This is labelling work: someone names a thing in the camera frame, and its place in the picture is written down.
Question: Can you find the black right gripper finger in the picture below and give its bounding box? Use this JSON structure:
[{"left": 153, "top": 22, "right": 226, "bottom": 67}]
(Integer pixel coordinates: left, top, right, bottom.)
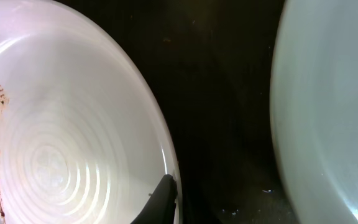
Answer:
[{"left": 131, "top": 174, "right": 178, "bottom": 224}]

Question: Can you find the pink-white plate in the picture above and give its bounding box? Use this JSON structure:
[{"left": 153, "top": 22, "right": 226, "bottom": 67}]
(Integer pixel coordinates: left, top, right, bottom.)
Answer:
[{"left": 0, "top": 1, "right": 181, "bottom": 223}]

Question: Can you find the grey-white plate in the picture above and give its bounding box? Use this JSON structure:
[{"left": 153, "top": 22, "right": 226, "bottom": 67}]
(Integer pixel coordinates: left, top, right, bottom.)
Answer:
[{"left": 270, "top": 0, "right": 358, "bottom": 223}]

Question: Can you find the brown tray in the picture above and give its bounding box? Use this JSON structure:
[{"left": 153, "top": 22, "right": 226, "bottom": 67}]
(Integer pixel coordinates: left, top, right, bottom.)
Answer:
[{"left": 67, "top": 0, "right": 297, "bottom": 223}]

